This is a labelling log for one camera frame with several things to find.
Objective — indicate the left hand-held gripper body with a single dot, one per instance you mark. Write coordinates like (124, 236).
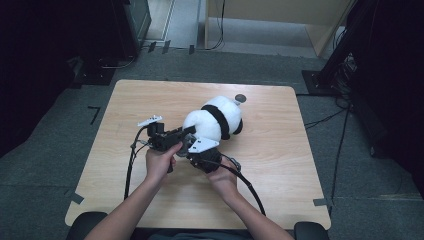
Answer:
(163, 140)

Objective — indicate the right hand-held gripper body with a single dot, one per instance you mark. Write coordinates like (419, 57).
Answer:
(206, 156)

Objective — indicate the panda plush toy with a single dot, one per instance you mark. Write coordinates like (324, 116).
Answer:
(213, 116)

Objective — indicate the person's left hand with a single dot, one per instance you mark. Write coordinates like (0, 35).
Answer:
(161, 163)

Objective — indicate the person's right hand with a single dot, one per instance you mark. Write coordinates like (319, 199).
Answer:
(223, 180)

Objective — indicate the round grey table grommet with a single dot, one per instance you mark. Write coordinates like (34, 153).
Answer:
(242, 98)

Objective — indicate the grey tape piece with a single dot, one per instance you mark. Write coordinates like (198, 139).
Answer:
(320, 202)
(74, 196)

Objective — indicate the black equipment cabinet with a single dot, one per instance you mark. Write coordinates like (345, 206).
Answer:
(133, 26)

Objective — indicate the black chair armrest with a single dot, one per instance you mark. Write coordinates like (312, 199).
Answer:
(313, 231)
(85, 228)

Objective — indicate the light wooden cabinet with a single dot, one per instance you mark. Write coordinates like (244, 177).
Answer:
(266, 10)

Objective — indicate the black metal stand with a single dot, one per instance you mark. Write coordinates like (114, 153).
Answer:
(333, 66)

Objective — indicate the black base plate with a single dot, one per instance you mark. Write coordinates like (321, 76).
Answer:
(93, 76)

